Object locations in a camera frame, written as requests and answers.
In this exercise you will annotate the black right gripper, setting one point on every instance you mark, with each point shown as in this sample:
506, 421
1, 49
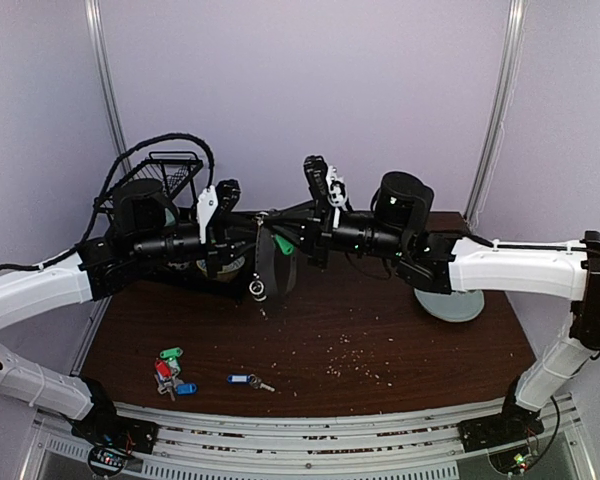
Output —
321, 236

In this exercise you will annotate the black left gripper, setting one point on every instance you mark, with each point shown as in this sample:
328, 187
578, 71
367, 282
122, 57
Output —
220, 239

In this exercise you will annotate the green key tag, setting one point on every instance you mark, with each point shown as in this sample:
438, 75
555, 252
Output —
171, 353
284, 245

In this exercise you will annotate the blue key tag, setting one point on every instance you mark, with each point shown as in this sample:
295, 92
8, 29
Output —
186, 389
236, 379

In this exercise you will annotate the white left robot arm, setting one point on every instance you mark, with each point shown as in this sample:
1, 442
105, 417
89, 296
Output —
27, 291

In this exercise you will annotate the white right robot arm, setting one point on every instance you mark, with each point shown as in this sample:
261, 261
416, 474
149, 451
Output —
452, 261

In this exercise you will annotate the silver keys bunch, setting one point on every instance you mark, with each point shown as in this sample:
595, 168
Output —
167, 385

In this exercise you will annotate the yellow blue patterned bowl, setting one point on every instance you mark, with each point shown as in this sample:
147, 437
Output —
226, 273

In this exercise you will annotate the celadon green bowl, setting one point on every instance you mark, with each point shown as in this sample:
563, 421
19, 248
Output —
171, 217

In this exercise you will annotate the silver key on blue tag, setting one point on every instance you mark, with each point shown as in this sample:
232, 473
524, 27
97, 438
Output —
258, 384

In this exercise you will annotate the light blue flower plate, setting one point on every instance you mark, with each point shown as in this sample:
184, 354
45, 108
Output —
457, 307

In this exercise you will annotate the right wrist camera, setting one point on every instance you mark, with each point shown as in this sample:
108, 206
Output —
328, 191

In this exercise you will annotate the black wire dish rack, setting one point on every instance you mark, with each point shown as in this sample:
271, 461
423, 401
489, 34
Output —
180, 200

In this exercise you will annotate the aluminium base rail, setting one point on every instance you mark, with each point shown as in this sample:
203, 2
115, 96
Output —
413, 445

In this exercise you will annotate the left aluminium wall post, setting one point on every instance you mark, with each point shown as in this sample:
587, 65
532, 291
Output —
103, 70

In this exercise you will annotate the aluminium wall post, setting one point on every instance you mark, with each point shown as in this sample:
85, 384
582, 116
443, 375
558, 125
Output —
103, 70
504, 91

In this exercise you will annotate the right aluminium wall post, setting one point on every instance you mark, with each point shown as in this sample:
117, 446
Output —
504, 91

